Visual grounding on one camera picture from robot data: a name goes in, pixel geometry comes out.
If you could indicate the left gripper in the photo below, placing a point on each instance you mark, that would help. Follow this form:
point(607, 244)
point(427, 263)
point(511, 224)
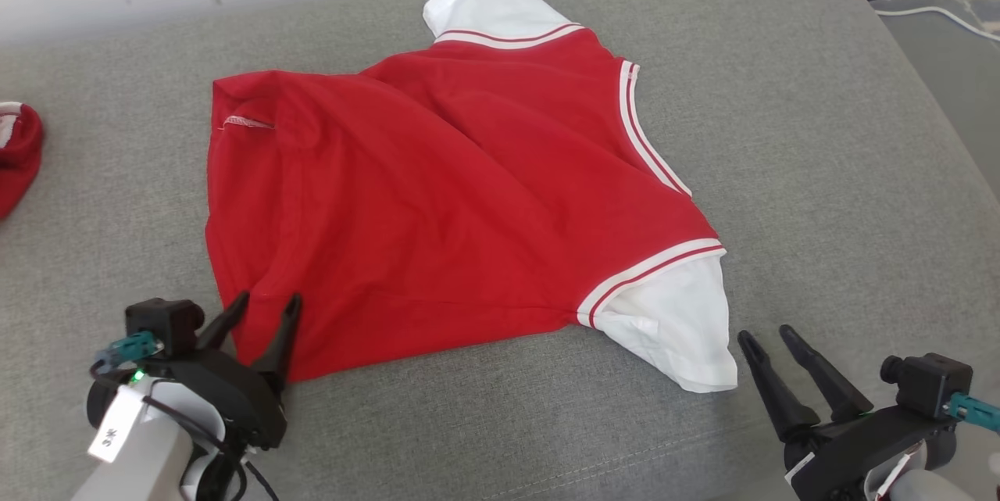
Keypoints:
point(234, 399)

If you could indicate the white paper tag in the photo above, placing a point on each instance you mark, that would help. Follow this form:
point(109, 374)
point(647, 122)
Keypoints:
point(117, 423)

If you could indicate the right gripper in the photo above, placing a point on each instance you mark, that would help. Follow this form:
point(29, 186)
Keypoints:
point(851, 450)

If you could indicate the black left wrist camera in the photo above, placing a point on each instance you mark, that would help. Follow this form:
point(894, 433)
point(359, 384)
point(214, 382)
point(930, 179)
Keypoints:
point(164, 321)

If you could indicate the red jersey white sleeves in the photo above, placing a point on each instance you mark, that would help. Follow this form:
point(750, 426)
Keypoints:
point(437, 212)

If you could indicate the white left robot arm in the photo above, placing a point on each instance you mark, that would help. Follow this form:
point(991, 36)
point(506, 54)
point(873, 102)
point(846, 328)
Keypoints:
point(148, 462)

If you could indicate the red shorts white stripes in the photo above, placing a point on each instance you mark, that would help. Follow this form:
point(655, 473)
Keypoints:
point(17, 157)

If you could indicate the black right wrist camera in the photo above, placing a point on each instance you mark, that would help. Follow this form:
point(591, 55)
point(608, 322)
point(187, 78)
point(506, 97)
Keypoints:
point(930, 384)

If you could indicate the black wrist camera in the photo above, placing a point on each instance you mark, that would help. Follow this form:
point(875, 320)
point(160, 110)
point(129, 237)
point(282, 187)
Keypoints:
point(164, 321)
point(930, 384)

